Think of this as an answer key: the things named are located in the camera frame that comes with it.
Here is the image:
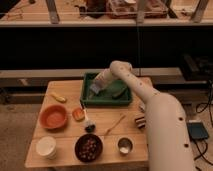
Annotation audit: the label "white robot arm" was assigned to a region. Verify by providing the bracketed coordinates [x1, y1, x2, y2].
[93, 61, 196, 171]

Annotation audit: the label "green plastic tray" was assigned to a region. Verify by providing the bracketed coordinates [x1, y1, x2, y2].
[80, 73, 132, 106]

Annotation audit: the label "dark green cucumber piece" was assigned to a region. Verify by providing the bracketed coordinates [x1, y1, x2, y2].
[112, 88, 126, 99]

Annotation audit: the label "wooden spoon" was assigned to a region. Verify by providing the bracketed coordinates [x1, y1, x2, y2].
[103, 115, 126, 136]

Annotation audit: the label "small orange cup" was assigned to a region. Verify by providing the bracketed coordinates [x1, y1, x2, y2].
[72, 107, 85, 122]

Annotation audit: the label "yellow banana toy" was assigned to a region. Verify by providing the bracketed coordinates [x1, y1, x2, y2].
[51, 93, 67, 103]

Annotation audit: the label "striped small object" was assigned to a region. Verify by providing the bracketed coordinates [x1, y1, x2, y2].
[135, 116, 146, 129]

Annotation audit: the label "orange plastic bowl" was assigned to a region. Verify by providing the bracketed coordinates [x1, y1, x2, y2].
[39, 105, 68, 130]

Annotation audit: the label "small metal cup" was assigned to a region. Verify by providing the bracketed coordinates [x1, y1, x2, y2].
[118, 137, 133, 155]

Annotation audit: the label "dark bowl with nuts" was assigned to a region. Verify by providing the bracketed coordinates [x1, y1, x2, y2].
[75, 134, 103, 162]

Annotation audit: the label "white stacked cups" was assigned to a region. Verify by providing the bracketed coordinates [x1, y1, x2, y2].
[36, 136, 57, 159]

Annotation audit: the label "black cable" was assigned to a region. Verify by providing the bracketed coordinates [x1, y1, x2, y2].
[193, 79, 213, 171]

